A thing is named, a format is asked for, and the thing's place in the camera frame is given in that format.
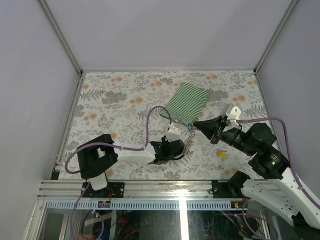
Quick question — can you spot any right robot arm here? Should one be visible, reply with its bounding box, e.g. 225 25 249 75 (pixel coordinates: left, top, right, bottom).
193 115 320 236

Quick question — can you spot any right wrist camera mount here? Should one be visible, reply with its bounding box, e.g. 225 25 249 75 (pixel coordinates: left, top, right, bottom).
220 103 242 127

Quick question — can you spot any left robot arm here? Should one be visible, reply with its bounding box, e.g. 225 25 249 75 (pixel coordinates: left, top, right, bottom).
76 134 185 198

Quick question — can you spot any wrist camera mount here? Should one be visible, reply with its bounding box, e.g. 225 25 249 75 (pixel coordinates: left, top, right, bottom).
165 123 182 142
220 103 242 127

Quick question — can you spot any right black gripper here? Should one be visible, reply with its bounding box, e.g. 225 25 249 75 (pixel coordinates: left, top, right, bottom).
192 113 255 155

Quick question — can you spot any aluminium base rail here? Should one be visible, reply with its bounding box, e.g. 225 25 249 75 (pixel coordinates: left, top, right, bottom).
37 180 245 210

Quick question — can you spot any yellow key tag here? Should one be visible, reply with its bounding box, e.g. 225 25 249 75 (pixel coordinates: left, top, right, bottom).
216 149 228 159

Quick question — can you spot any key with blue tag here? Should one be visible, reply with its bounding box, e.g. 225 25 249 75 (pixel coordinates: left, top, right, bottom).
187 123 198 132

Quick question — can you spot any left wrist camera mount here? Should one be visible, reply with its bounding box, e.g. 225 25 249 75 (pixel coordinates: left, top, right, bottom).
165 123 182 142

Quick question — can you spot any green striped cloth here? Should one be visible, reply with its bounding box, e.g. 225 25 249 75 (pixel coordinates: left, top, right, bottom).
160 82 211 125

